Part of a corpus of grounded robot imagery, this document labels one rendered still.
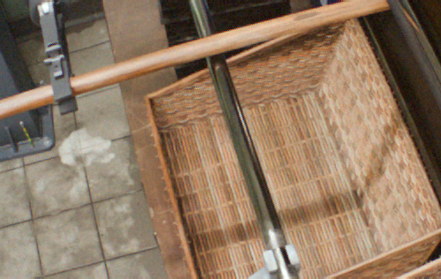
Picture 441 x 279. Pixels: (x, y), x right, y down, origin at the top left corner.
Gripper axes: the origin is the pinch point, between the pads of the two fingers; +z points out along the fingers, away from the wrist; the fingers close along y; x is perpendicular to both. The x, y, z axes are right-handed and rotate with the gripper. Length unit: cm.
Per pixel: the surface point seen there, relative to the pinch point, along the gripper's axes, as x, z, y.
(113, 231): 10, -37, 119
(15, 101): 8.0, 0.7, -1.4
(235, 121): -24.4, 13.8, 1.7
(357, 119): -53, -10, 49
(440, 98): -46, 34, -22
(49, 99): 2.5, 1.7, -0.6
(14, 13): 29, -124, 107
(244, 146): -24.4, 18.2, 1.6
